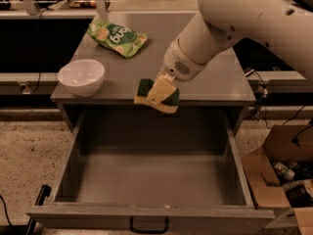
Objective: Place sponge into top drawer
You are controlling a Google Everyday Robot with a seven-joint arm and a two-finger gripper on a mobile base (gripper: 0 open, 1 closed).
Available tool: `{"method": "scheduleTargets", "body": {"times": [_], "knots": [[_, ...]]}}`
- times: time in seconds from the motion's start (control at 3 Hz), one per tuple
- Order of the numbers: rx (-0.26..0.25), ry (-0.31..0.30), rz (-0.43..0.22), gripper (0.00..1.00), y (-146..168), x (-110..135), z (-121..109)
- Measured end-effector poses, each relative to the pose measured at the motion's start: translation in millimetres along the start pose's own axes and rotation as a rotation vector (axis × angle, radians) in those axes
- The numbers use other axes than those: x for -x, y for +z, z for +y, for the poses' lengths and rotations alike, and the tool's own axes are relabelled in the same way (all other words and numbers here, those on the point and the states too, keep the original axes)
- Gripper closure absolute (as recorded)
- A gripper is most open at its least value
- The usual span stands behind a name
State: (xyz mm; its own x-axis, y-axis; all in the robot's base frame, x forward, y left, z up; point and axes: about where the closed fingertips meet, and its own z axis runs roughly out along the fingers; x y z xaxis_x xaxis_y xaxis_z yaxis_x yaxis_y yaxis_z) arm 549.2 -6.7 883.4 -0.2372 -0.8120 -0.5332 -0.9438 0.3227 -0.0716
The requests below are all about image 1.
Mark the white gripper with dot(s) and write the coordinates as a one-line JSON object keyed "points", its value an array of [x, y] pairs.
{"points": [[178, 65]]}

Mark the green and yellow sponge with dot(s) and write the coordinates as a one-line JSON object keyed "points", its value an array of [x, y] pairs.
{"points": [[161, 95]]}

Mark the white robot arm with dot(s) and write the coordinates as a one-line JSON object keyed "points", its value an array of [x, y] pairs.
{"points": [[286, 30]]}

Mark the open grey top drawer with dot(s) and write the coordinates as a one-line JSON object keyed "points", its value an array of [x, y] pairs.
{"points": [[125, 162]]}

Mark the green snack bag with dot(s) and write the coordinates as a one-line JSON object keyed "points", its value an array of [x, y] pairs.
{"points": [[119, 38]]}

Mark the grey cabinet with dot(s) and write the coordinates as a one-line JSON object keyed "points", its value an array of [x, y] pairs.
{"points": [[221, 83]]}

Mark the white bowl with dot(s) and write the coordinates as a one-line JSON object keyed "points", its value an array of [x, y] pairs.
{"points": [[82, 77]]}

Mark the cardboard box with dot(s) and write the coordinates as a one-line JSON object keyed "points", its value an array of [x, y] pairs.
{"points": [[277, 177]]}

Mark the black drawer handle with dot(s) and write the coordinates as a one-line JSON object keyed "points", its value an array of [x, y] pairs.
{"points": [[150, 228]]}

